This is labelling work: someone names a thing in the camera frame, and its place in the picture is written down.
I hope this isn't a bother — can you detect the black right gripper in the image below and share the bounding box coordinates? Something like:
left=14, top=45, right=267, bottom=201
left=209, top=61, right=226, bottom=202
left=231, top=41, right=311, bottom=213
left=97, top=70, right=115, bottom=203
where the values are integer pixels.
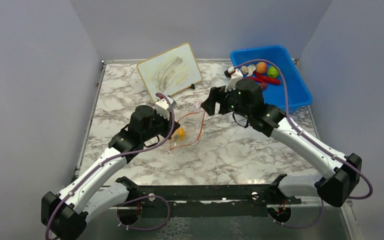
left=202, top=82, right=252, bottom=119

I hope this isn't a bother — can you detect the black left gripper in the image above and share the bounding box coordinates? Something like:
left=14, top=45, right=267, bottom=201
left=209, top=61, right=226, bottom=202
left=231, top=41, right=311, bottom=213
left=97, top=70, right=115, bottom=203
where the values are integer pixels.
left=142, top=108, right=181, bottom=142

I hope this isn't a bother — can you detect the clear zip bag orange zipper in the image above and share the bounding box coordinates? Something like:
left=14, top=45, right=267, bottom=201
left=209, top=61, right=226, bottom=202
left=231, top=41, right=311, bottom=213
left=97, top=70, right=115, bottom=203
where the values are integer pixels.
left=169, top=107, right=206, bottom=151

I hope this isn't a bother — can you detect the yellow bell pepper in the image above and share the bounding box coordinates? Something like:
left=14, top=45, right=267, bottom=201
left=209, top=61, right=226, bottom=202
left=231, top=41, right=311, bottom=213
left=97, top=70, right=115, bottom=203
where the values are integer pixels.
left=171, top=127, right=185, bottom=143

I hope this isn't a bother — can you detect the garlic bulb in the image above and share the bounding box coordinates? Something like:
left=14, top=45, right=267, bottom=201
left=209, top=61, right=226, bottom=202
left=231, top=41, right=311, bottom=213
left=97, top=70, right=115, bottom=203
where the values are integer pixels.
left=240, top=65, right=249, bottom=76

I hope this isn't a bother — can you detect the red grape bunch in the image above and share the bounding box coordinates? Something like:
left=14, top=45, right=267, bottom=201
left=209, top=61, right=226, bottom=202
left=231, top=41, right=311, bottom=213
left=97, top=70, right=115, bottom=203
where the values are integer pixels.
left=258, top=82, right=268, bottom=91

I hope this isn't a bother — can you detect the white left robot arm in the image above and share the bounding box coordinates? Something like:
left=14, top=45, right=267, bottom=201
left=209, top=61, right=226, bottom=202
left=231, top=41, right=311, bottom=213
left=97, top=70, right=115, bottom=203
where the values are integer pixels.
left=41, top=100, right=180, bottom=240

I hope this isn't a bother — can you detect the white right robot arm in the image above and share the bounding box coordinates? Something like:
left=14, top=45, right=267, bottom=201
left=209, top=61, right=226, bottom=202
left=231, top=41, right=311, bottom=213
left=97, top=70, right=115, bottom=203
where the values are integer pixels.
left=201, top=79, right=362, bottom=207

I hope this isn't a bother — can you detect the red white staple box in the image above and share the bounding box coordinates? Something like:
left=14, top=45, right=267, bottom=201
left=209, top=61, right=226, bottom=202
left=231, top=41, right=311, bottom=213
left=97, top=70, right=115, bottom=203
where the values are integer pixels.
left=192, top=99, right=202, bottom=109

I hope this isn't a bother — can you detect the white mushroom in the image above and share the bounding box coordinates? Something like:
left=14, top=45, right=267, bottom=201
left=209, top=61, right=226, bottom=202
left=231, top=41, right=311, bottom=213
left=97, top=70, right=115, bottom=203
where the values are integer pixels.
left=246, top=64, right=257, bottom=77

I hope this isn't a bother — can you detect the red chili pepper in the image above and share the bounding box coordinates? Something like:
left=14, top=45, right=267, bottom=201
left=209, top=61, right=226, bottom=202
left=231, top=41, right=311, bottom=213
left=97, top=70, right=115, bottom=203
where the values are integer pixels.
left=245, top=76, right=265, bottom=84
left=253, top=71, right=281, bottom=85

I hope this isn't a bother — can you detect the peach fruit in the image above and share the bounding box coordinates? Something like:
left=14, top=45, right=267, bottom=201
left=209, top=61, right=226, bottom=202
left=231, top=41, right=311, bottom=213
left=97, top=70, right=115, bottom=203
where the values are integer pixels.
left=255, top=61, right=268, bottom=74

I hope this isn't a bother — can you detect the green lime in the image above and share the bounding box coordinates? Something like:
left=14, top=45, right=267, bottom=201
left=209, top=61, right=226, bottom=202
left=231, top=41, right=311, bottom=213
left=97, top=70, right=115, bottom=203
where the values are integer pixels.
left=266, top=65, right=280, bottom=79

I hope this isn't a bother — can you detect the blue plastic bin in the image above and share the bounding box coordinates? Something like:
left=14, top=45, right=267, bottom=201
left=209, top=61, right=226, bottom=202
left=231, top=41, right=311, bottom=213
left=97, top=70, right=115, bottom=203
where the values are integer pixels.
left=230, top=45, right=313, bottom=114

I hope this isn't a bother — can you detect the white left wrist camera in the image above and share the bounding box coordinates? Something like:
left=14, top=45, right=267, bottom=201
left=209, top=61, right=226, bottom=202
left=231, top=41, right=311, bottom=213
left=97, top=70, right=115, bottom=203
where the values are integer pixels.
left=155, top=96, right=177, bottom=120

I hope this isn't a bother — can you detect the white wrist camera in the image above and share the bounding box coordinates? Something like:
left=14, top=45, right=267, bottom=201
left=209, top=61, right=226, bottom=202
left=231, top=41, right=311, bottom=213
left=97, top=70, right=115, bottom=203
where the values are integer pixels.
left=224, top=66, right=244, bottom=93
left=155, top=96, right=177, bottom=120

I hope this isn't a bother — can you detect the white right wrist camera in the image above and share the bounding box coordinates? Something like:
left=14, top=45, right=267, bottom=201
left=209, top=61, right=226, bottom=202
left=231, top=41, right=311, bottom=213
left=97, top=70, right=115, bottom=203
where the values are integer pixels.
left=224, top=66, right=244, bottom=93

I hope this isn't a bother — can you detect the small whiteboard yellow frame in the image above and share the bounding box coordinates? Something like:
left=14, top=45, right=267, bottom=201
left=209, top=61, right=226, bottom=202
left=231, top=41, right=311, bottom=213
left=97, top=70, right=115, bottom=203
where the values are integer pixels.
left=136, top=42, right=203, bottom=102

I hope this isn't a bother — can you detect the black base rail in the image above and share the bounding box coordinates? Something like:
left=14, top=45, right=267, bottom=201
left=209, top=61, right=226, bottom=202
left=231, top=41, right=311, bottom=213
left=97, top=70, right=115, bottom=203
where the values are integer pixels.
left=116, top=176, right=302, bottom=219

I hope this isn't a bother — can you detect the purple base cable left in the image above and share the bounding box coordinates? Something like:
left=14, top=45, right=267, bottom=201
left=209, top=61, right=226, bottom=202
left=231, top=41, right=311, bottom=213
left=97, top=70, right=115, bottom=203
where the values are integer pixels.
left=116, top=193, right=171, bottom=232

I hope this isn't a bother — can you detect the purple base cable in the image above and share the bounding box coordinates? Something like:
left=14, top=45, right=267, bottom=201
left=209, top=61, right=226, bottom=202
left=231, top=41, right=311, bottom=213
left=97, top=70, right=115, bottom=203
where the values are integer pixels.
left=267, top=198, right=325, bottom=230
left=116, top=193, right=171, bottom=232

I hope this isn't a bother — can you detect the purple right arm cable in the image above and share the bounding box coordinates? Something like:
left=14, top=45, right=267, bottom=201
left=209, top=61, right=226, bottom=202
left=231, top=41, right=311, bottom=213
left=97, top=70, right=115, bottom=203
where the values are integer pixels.
left=233, top=59, right=374, bottom=201

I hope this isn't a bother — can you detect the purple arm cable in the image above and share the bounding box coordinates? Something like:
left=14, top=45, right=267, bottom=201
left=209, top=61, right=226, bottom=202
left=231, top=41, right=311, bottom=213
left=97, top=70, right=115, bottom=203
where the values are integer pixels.
left=44, top=92, right=176, bottom=240
left=233, top=59, right=374, bottom=201

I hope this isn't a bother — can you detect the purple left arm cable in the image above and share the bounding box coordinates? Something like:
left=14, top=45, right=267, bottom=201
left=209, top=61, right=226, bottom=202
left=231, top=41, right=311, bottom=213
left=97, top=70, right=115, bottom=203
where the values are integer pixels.
left=44, top=92, right=176, bottom=240

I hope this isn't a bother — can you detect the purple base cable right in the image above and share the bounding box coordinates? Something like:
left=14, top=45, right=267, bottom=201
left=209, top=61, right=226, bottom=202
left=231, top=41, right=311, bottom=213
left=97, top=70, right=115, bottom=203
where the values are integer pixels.
left=267, top=198, right=325, bottom=230

